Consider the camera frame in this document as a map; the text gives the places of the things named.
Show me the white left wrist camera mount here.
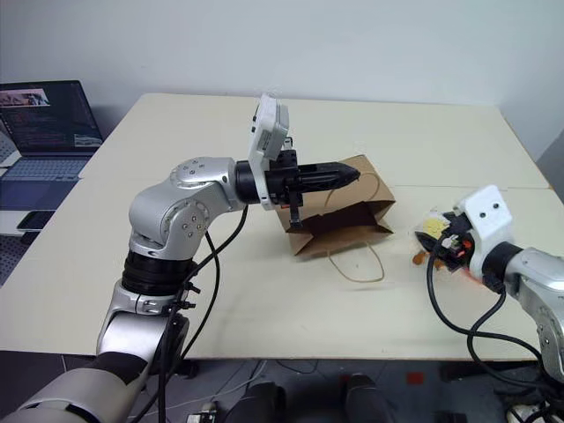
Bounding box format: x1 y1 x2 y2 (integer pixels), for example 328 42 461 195
245 92 292 211

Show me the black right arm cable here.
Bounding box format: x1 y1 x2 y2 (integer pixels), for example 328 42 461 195
424 237 545 367

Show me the brown paper bag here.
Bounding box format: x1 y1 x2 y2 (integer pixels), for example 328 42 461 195
273 153 397 284

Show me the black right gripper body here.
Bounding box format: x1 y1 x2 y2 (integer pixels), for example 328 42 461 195
434 210 476 273

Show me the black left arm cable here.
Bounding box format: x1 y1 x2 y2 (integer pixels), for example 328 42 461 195
156 202 248 423

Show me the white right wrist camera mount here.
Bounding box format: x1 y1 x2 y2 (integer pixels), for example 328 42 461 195
453 184 515 284

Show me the dark rounded shape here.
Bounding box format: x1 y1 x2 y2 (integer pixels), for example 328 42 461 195
223 380 288 423
345 373 398 423

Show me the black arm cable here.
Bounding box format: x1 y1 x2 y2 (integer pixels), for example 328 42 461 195
424 237 545 367
156 202 248 423

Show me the black smartphone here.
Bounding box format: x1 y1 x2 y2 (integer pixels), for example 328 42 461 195
16 210 56 232

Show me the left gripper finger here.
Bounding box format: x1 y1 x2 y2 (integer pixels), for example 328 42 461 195
299 172 362 193
298 160 359 178

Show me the open laptop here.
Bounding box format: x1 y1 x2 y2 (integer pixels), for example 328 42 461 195
0 79 105 211

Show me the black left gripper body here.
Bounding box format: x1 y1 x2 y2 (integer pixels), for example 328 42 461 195
263 137 306 231

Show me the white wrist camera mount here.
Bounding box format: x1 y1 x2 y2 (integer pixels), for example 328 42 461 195
453 184 515 284
245 92 292 211

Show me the white floor cable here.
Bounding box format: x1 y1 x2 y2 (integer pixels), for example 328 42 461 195
167 360 268 412

